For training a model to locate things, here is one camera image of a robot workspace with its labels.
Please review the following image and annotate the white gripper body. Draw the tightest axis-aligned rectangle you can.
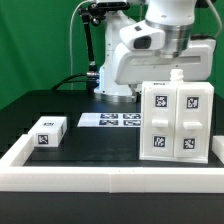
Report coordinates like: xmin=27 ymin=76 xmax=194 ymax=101
xmin=112 ymin=39 xmax=214 ymax=85

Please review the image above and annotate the white door panel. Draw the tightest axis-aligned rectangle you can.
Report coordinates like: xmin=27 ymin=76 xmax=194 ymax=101
xmin=170 ymin=68 xmax=212 ymax=158
xmin=140 ymin=82 xmax=176 ymax=159

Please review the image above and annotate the white cabinet body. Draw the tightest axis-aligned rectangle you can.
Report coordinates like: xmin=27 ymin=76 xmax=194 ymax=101
xmin=139 ymin=80 xmax=215 ymax=164

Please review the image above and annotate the white cabinet top block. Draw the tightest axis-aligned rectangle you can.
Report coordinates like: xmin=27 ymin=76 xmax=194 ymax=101
xmin=28 ymin=116 xmax=67 ymax=147

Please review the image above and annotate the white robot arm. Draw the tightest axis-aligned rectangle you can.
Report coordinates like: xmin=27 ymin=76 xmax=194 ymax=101
xmin=93 ymin=0 xmax=216 ymax=102

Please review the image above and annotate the white marker base sheet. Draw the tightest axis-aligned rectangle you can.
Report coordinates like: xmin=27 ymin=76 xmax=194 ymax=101
xmin=78 ymin=113 xmax=141 ymax=127

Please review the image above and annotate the black cable bundle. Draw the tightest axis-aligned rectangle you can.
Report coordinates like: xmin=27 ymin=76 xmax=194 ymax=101
xmin=51 ymin=71 xmax=100 ymax=92

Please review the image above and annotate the white cable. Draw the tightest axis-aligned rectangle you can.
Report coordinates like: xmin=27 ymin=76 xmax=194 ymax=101
xmin=69 ymin=0 xmax=93 ymax=91

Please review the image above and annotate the white U-shaped frame wall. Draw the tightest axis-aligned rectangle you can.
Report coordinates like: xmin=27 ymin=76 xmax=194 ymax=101
xmin=0 ymin=134 xmax=224 ymax=193

